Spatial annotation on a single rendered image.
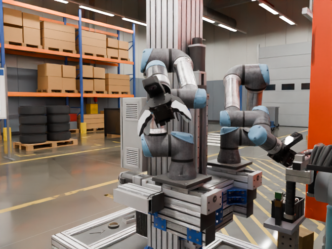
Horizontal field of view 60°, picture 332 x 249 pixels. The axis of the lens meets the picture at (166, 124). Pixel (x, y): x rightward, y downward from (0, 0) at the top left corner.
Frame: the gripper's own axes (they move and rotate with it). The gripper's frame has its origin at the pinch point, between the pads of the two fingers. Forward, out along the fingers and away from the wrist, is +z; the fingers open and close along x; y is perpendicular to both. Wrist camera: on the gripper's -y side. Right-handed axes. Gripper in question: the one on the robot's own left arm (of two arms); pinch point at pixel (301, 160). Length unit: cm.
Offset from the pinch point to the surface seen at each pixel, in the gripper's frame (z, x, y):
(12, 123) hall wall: -60, -1025, 345
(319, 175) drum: -9.8, 18.2, 3.5
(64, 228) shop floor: -23, -159, 161
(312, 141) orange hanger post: 23.3, -18.3, -14.9
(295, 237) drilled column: 64, -21, 40
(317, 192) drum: -8.9, 20.7, 9.9
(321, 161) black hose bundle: -26.9, 27.4, 0.2
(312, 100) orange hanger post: 11.8, -23.8, -34.8
